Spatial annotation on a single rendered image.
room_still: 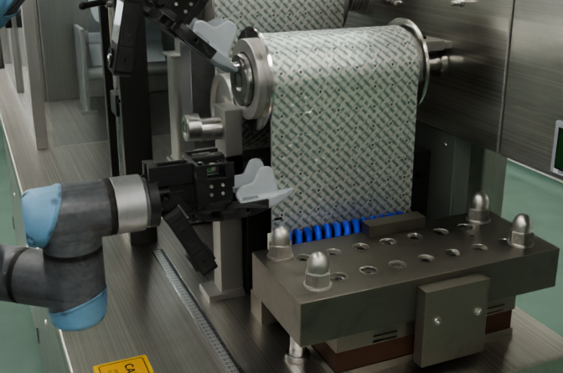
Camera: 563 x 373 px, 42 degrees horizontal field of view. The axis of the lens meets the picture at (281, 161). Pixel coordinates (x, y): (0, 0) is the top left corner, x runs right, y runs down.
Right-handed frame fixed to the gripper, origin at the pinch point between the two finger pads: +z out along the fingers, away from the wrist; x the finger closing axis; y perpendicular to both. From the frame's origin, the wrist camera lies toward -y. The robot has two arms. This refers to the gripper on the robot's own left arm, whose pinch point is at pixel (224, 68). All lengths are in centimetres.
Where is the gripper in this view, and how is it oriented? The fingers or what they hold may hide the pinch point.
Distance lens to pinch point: 103.4
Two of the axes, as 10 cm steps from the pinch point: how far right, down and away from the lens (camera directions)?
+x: -4.0, -2.8, 8.7
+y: 5.9, -8.1, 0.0
